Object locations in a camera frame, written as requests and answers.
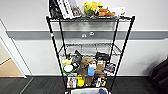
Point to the flat white box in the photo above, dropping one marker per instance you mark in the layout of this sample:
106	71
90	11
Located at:
118	10

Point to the grey box with picture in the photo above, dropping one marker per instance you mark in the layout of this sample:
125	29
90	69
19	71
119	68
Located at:
76	8

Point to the yellow-green plush toy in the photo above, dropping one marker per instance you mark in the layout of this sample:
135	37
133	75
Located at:
90	7

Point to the green bowl with white lid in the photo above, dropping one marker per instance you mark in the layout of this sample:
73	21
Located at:
68	69

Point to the orange-brown plush toy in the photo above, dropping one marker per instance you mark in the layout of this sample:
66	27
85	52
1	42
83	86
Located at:
105	12

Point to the brown box with white label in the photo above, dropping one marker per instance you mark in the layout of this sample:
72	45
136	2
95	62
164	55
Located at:
100	64

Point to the long grey wall band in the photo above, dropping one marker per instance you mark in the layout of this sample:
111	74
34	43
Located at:
150	35

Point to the plain black bag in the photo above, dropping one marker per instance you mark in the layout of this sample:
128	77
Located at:
101	56

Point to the plain brown box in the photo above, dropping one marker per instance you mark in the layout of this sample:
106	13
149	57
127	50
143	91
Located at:
89	80

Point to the yellow cup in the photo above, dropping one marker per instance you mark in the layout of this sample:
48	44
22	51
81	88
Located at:
80	81

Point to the box with people picture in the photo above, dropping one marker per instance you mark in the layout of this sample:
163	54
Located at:
71	82

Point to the small white wall outlet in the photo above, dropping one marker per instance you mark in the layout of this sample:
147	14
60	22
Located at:
84	35

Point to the tall black bag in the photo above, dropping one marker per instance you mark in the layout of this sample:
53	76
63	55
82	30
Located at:
55	10

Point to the white door frame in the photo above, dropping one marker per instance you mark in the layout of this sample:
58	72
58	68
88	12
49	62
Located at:
15	53

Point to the black box with white figure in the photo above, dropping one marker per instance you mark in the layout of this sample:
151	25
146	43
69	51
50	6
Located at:
100	82

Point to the dark book with print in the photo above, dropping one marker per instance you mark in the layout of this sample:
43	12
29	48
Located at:
110	68

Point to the black bag with grey print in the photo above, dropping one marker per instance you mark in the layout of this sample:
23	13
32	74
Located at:
76	59

